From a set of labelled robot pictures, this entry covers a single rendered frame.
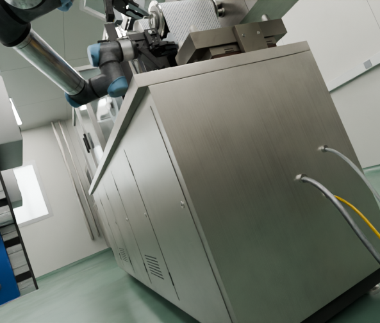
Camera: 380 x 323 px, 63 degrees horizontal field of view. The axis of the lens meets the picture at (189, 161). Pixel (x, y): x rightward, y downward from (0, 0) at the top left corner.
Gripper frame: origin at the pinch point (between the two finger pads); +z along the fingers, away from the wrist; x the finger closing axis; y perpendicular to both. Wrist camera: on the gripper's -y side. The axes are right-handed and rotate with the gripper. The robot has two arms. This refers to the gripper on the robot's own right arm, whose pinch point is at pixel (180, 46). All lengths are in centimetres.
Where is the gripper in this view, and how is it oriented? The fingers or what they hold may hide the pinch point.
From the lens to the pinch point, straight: 131.4
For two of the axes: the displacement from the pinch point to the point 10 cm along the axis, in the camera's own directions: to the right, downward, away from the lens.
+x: -3.4, 2.1, 9.1
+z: 8.7, -3.0, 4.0
